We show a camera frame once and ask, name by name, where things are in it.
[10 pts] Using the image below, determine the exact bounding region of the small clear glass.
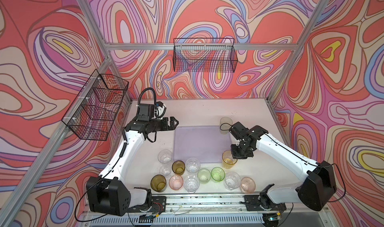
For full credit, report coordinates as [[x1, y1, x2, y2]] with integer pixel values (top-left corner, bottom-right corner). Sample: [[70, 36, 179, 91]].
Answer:
[[160, 165, 173, 177]]

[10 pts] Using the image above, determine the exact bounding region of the clear glass near tray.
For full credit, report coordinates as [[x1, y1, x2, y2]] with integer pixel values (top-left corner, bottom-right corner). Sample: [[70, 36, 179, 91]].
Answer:
[[158, 150, 173, 164]]

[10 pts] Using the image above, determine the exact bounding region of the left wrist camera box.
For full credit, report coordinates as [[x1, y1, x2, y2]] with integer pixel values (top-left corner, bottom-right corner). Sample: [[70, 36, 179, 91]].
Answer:
[[137, 104, 156, 122]]

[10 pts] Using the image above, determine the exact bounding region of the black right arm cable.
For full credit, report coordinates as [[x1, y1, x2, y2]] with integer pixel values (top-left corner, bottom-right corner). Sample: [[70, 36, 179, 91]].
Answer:
[[328, 162, 347, 204]]

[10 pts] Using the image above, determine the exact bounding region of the bright green glass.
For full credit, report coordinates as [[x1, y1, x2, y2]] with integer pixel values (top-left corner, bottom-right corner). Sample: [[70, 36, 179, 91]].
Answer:
[[211, 167, 226, 182]]

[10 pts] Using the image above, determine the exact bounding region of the pink dimpled cup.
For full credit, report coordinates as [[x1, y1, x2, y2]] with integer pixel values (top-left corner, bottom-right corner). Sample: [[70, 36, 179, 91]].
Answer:
[[240, 177, 256, 194]]

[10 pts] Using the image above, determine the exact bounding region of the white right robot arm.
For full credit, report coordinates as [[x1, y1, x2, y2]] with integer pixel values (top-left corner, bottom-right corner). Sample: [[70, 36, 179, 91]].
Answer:
[[228, 122, 337, 212]]

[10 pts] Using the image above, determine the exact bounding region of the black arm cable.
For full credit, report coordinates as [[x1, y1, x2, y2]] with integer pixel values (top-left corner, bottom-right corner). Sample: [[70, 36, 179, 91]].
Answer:
[[137, 87, 158, 107], [328, 162, 347, 204]]

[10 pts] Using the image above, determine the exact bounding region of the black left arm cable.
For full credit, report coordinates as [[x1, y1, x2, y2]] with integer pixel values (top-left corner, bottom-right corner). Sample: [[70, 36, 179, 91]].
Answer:
[[137, 87, 158, 107]]

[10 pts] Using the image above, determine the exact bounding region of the black wire basket left wall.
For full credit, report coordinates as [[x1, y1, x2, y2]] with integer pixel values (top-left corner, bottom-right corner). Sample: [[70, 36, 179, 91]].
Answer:
[[62, 70, 129, 141]]

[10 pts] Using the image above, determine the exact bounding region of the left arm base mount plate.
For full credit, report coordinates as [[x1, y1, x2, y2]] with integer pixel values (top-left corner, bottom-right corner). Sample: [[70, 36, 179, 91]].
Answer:
[[128, 196, 167, 214]]

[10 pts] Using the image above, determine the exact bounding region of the black wire basket back wall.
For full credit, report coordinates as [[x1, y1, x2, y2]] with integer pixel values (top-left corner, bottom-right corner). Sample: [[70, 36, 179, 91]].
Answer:
[[173, 37, 238, 73]]

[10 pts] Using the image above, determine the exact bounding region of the black wire basket wall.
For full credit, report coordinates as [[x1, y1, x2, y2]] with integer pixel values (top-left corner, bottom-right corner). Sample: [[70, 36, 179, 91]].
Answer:
[[62, 70, 129, 141], [173, 37, 238, 73]]

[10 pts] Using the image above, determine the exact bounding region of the pale green dimpled cup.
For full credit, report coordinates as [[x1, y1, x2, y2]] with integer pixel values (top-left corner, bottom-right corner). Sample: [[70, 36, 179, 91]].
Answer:
[[219, 117, 233, 135]]

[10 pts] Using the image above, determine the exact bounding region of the light green dimpled cup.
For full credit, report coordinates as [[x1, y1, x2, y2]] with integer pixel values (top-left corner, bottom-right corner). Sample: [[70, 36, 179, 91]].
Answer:
[[198, 168, 211, 184]]

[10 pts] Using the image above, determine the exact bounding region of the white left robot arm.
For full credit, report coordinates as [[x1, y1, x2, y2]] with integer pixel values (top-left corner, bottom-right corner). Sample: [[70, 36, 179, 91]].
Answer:
[[86, 117, 179, 216]]

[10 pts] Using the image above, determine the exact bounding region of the pink clear glass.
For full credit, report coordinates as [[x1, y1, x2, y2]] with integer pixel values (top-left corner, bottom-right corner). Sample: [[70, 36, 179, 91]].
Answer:
[[169, 175, 184, 191]]

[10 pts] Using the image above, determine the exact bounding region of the clear textured glass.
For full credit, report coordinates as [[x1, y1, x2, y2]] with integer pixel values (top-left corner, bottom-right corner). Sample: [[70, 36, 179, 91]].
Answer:
[[185, 158, 201, 174]]

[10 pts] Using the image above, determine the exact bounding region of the olive brown glass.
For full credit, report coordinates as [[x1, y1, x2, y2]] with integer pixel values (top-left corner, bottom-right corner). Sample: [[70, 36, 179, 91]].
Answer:
[[172, 161, 185, 176]]

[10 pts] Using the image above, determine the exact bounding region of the yellow clear plastic cup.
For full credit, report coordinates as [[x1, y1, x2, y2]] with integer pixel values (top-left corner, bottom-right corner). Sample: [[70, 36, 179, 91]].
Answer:
[[222, 150, 238, 169]]

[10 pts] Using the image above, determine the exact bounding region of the clear ribbed glass front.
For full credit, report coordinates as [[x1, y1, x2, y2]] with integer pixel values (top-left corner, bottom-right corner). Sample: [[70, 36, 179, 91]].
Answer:
[[184, 176, 200, 193]]

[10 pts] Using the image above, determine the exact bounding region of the clear faceted glass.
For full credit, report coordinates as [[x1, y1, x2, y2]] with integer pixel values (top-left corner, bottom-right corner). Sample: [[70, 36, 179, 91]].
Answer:
[[224, 172, 242, 191]]

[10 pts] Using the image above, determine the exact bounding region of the aluminium front rail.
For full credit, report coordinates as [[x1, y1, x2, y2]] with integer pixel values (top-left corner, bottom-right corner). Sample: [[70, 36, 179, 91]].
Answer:
[[166, 193, 246, 214]]

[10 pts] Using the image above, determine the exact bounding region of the lilac plastic tray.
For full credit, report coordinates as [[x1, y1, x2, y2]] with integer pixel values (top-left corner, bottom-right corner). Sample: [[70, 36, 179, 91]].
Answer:
[[173, 126, 232, 164]]

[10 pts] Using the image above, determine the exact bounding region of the large olive green glass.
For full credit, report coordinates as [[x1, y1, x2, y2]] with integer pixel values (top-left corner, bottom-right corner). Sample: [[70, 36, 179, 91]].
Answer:
[[150, 175, 167, 193]]

